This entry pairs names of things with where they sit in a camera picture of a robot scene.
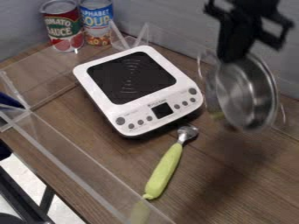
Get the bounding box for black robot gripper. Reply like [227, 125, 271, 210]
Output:
[203, 0, 295, 63]

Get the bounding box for silver steel pot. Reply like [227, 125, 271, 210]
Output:
[198, 51, 286, 132]

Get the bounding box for white and black induction stove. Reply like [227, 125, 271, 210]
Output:
[72, 45, 203, 137]

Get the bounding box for alphabet soup can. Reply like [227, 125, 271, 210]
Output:
[79, 0, 114, 46]

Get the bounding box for tomato sauce can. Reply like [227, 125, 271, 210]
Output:
[40, 0, 84, 53]

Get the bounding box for dark blue object at edge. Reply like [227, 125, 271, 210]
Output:
[0, 92, 24, 109]

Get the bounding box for clear acrylic barrier panel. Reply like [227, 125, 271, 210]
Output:
[0, 70, 175, 224]

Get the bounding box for green handled ice cream scoop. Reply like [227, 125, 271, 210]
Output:
[143, 125, 199, 200]

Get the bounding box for black metal table frame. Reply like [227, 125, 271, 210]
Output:
[0, 166, 55, 224]

